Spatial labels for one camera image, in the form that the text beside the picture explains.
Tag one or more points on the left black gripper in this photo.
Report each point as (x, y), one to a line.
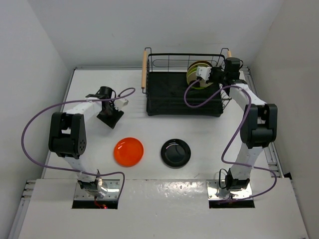
(111, 121)

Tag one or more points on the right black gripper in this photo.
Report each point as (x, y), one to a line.
(212, 70)

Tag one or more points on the brown yellow patterned plate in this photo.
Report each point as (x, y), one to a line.
(202, 62)

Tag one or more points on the beige floral plate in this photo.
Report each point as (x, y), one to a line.
(194, 67)

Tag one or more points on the lime green plate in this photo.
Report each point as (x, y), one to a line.
(201, 72)

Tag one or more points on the cream plate with black patch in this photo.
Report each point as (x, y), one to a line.
(191, 77)

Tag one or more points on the orange plate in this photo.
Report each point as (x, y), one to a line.
(128, 152)

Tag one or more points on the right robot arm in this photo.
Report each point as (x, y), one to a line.
(257, 129)

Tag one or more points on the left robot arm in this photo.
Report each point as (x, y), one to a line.
(67, 137)

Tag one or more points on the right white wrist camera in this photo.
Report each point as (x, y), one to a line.
(203, 73)

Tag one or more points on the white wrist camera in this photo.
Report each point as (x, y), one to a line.
(120, 103)
(203, 73)

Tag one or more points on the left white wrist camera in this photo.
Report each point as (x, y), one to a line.
(120, 103)

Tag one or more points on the black wire dish rack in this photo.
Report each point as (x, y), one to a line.
(165, 87)

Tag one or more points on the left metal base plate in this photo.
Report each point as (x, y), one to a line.
(109, 190)

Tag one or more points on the metal base plate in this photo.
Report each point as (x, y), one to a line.
(217, 191)
(109, 190)

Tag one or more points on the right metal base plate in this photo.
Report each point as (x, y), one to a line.
(217, 191)

